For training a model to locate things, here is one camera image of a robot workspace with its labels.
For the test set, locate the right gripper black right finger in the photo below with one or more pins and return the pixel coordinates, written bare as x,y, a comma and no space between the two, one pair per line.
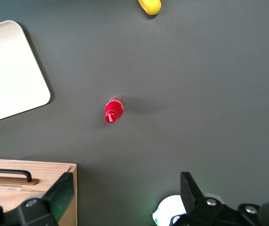
190,193

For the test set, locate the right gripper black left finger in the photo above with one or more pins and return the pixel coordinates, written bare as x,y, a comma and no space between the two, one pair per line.
59,193

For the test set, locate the yellow banana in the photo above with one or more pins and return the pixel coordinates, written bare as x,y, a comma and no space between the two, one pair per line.
150,5

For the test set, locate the red coke bottle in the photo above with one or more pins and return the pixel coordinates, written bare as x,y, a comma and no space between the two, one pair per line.
114,110

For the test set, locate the white rounded device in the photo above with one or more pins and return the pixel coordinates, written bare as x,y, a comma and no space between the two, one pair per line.
169,207

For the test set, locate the beige rectangular tray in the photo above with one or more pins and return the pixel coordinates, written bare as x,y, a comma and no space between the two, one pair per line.
9,73

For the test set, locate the light wooden board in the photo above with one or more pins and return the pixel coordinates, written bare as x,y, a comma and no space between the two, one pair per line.
49,168

